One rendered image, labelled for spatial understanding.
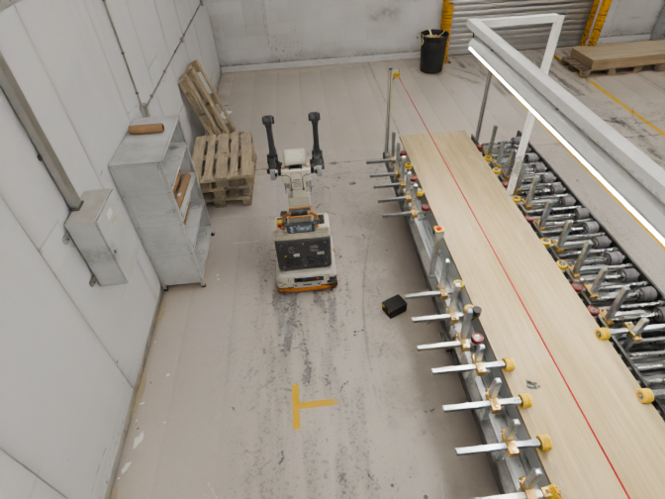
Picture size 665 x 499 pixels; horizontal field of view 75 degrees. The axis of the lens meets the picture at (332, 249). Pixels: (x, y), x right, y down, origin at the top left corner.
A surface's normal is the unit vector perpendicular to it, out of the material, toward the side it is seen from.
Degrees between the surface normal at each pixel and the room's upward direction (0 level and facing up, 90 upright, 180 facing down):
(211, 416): 0
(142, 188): 90
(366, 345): 0
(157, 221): 90
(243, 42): 90
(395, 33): 90
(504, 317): 0
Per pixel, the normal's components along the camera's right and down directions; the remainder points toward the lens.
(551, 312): -0.04, -0.73
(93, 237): 0.09, 0.67
